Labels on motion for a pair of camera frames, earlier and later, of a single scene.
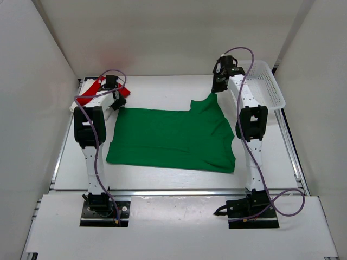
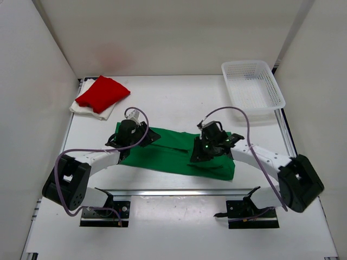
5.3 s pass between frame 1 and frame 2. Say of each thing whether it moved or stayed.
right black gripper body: moved
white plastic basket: stayed
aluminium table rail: stayed
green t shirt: moved
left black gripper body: moved
